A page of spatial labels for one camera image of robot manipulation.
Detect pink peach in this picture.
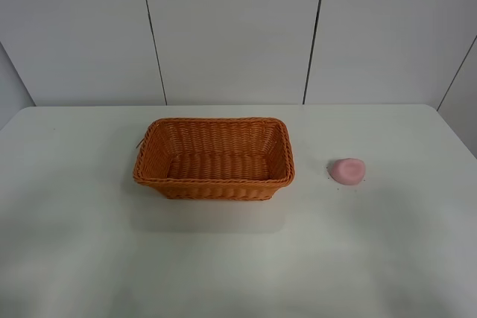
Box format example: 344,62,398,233
329,158,366,185

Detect orange woven plastic basket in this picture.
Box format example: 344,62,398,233
133,117,295,201

